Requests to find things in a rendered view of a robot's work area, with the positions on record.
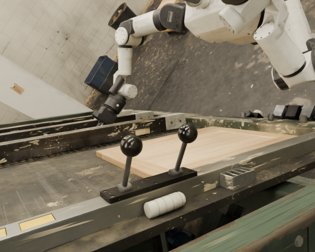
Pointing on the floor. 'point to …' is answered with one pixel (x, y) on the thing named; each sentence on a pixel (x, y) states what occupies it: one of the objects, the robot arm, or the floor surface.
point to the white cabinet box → (28, 91)
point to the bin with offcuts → (121, 16)
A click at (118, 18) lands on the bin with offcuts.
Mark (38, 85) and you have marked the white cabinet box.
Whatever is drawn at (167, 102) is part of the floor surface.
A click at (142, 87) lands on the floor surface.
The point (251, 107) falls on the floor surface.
